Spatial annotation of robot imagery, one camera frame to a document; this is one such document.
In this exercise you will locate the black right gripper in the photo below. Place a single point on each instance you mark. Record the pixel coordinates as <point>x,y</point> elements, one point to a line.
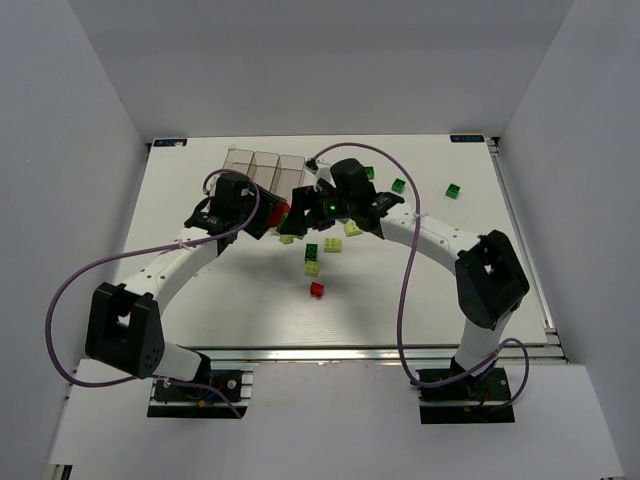
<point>305,209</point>

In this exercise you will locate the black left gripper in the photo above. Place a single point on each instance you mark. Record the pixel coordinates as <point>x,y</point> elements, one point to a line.
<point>267,212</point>

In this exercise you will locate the red rounded lego brick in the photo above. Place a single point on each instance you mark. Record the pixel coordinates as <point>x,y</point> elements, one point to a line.
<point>278,215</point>

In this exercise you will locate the lime 2x2 lego brick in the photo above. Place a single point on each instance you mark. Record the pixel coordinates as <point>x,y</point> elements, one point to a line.
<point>286,239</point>
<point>312,268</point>

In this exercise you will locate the green 2x3 lego brick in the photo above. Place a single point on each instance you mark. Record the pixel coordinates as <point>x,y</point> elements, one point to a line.
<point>311,252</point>

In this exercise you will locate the lime 2x3 lego brick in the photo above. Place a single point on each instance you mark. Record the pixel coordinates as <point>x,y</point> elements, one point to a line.
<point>333,245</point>

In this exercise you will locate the small red lego brick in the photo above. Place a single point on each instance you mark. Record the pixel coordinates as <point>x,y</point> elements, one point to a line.
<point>316,289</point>

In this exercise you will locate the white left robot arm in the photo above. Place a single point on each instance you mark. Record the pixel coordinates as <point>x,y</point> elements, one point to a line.
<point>125,330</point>

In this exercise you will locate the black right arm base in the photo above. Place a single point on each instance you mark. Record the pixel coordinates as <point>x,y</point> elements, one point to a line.
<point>468,401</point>

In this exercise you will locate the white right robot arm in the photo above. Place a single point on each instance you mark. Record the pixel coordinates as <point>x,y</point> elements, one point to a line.
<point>490,280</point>

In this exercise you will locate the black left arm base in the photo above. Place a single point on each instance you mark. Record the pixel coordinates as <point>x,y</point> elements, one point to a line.
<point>227,397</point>

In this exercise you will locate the smoky clear left container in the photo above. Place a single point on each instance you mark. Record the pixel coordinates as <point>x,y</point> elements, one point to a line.
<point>238,162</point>

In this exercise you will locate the smoky clear middle container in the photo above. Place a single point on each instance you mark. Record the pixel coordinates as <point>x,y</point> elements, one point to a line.
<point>263,168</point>

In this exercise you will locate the lime rounded lego brick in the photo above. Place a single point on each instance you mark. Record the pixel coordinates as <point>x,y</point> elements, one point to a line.
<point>351,229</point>

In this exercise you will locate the blue table label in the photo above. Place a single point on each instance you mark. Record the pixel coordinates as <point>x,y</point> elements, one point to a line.
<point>169,142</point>
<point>467,138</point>

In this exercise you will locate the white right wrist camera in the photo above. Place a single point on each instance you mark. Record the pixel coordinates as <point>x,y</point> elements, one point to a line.
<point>319,169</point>

